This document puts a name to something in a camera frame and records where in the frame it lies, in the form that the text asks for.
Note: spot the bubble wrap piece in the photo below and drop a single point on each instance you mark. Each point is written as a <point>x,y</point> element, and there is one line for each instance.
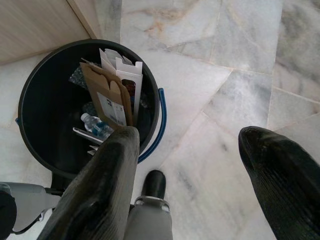
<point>77,77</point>

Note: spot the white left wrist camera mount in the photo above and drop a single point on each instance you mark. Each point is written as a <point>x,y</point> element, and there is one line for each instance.
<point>30,205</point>

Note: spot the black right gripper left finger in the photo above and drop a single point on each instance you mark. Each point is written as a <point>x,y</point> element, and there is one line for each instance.
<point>100,195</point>

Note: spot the clear plastic water bottle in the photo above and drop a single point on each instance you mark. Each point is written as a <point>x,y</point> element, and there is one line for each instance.
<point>93,123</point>

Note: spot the silver flat wrapper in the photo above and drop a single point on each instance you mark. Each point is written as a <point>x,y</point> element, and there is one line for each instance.
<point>85,133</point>

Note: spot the flattened white carton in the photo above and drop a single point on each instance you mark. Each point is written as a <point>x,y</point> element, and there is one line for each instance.
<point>127,70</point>

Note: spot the grey robot leg black foot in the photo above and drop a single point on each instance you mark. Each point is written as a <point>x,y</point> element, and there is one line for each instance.
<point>150,220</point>

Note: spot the flattened brown cardboard box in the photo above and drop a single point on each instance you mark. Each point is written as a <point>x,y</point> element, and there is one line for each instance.
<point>107,95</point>

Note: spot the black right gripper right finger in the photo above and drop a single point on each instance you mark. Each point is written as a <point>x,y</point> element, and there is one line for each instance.
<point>287,190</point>

